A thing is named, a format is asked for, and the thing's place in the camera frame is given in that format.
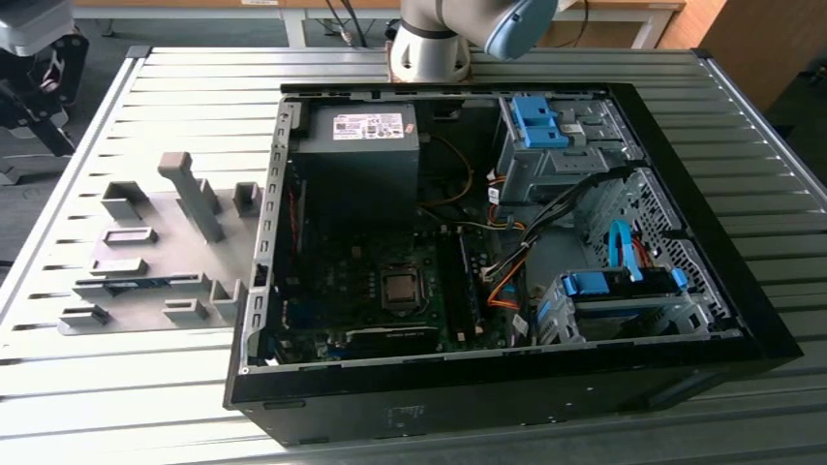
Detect RAM stick with blue chips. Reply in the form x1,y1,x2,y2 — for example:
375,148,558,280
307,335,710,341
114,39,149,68
101,275,203,291

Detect grey parts rack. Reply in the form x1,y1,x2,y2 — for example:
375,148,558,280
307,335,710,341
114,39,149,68
57,151,267,336

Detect grey power supply unit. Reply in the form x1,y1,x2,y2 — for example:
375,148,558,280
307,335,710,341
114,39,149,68
290,102,423,229

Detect green motherboard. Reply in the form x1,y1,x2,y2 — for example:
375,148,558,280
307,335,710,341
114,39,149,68
274,225,518,362

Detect silver CPU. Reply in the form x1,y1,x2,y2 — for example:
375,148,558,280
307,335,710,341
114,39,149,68
381,270,421,305

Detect black CPU socket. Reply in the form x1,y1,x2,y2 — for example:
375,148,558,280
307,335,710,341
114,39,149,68
375,263,429,316

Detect black graphics card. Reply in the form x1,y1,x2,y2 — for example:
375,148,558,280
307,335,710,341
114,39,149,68
342,325,441,359

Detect silver drive cage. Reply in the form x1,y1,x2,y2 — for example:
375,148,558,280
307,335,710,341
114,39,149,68
494,94,640,207

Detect blue disk carrier with disk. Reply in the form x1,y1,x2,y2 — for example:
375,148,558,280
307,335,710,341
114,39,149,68
560,268,688,299

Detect black open PC case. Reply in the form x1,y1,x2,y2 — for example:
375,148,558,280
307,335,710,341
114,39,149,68
223,81,806,447

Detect silver perforated disk bay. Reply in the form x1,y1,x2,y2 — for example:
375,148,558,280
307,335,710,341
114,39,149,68
533,270,738,345

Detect brown wooden cabinet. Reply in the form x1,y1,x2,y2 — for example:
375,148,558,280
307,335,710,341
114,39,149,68
701,0,827,113

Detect silver white wrist camera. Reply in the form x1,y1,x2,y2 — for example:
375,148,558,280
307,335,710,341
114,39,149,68
0,0,74,57

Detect white frame wooden desk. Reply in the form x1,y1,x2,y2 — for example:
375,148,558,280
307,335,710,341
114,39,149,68
74,0,686,49

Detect red black twisted wire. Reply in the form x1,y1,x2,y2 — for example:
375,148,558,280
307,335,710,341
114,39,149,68
287,186,306,253

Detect black cable with white plug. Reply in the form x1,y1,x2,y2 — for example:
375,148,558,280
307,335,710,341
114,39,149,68
322,0,370,49

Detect yellow wire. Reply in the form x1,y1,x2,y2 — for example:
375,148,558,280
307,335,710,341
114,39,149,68
417,135,477,209

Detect orange wire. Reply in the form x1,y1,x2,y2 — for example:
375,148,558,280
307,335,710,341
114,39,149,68
485,261,526,309

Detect blue flat wire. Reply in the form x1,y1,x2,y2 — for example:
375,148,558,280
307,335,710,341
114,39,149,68
606,220,645,282

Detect red flat wire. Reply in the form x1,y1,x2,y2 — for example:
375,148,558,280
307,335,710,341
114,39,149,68
634,235,662,270

